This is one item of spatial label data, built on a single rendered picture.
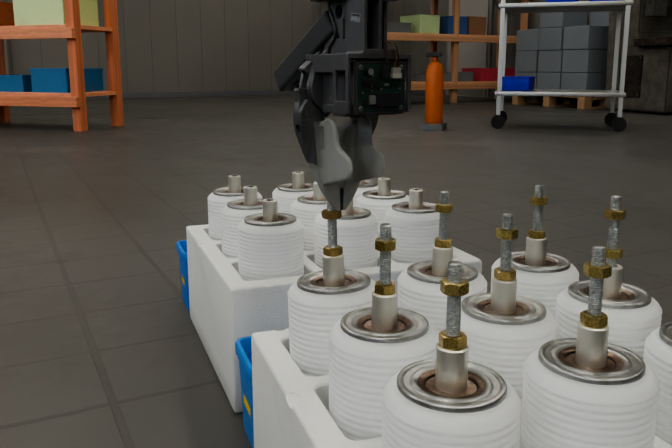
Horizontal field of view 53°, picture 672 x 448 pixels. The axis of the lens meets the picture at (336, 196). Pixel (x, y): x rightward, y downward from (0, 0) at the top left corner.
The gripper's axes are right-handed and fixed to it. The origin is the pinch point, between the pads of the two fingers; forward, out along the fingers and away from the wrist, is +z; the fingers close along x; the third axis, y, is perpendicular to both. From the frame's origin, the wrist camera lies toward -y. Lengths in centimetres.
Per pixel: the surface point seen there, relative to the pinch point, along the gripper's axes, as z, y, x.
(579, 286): 9.0, 14.7, 19.5
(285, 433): 20.4, 5.3, -9.1
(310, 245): 15.6, -35.6, 18.4
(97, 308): 34, -77, -6
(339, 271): 7.6, 0.9, -0.2
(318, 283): 9.1, -1.1, -1.5
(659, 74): -7, -337, 605
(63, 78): -6, -479, 73
